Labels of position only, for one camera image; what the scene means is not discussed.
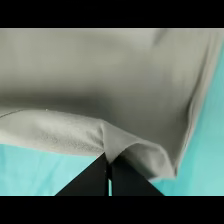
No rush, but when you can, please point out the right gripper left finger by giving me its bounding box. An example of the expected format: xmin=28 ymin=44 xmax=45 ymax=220
xmin=55 ymin=153 xmax=109 ymax=197

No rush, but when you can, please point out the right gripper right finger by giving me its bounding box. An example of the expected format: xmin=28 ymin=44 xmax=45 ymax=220
xmin=111 ymin=155 xmax=165 ymax=197

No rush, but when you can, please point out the grey shirt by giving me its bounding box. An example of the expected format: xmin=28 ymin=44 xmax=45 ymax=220
xmin=0 ymin=28 xmax=224 ymax=181

